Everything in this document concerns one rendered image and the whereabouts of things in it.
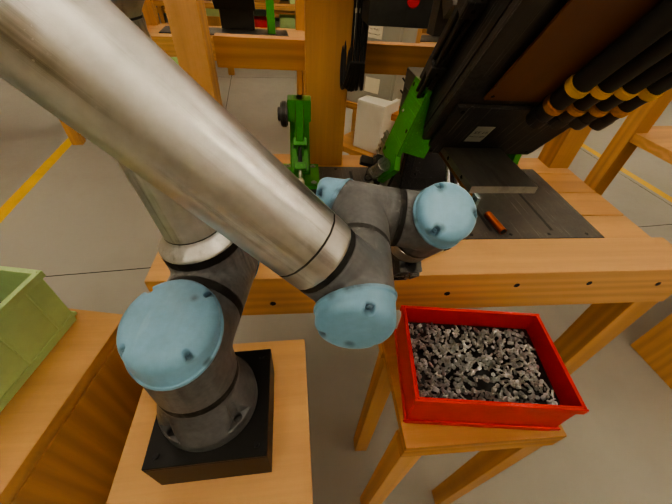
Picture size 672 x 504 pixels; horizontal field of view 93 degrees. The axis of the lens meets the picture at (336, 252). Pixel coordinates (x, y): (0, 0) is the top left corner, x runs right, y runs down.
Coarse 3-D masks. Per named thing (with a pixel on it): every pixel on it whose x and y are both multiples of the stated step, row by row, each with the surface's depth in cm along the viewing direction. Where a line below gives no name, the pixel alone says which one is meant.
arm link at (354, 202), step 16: (320, 192) 38; (336, 192) 37; (352, 192) 38; (368, 192) 38; (384, 192) 39; (400, 192) 39; (336, 208) 37; (352, 208) 36; (368, 208) 36; (384, 208) 38; (400, 208) 38; (384, 224) 36; (400, 224) 38
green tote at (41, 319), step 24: (0, 288) 72; (24, 288) 65; (48, 288) 71; (0, 312) 61; (24, 312) 66; (48, 312) 71; (72, 312) 78; (0, 336) 61; (24, 336) 66; (48, 336) 72; (0, 360) 62; (24, 360) 67; (0, 384) 63; (0, 408) 63
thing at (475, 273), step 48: (480, 240) 94; (528, 240) 95; (576, 240) 96; (624, 240) 98; (288, 288) 81; (432, 288) 86; (480, 288) 88; (528, 288) 90; (576, 288) 92; (624, 288) 94
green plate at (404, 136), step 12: (408, 96) 83; (408, 108) 82; (420, 108) 76; (396, 120) 88; (408, 120) 81; (420, 120) 79; (396, 132) 87; (408, 132) 80; (420, 132) 81; (396, 144) 85; (408, 144) 83; (420, 144) 83; (420, 156) 86
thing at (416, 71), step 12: (408, 72) 100; (420, 72) 96; (408, 84) 100; (408, 156) 103; (432, 156) 103; (408, 168) 106; (420, 168) 106; (432, 168) 106; (444, 168) 106; (396, 180) 114; (408, 180) 109; (420, 180) 109; (432, 180) 110; (444, 180) 110
